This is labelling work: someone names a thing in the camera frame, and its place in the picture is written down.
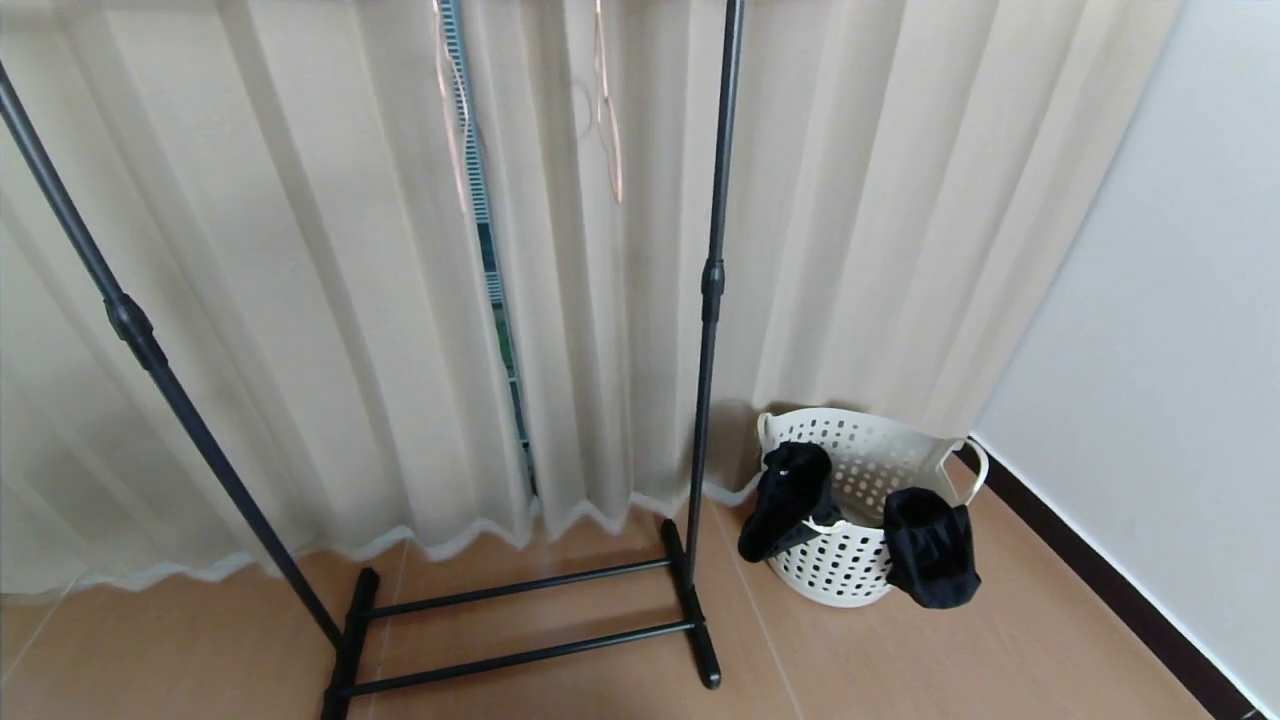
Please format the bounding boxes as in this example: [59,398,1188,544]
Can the black shorts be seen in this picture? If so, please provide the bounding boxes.
[738,441,843,564]

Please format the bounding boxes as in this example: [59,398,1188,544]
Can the black garment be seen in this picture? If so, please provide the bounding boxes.
[882,487,983,610]

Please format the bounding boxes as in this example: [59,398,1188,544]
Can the pink clothes hanger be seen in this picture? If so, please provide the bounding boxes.
[432,0,473,216]
[592,0,625,204]

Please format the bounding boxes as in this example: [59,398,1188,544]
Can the black clothes rack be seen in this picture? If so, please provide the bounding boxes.
[0,0,746,720]

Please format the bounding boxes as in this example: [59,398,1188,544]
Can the white laundry basket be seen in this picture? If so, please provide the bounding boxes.
[755,405,991,609]

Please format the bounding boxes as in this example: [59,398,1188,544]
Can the beige curtain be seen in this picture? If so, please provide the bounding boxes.
[0,0,1186,596]

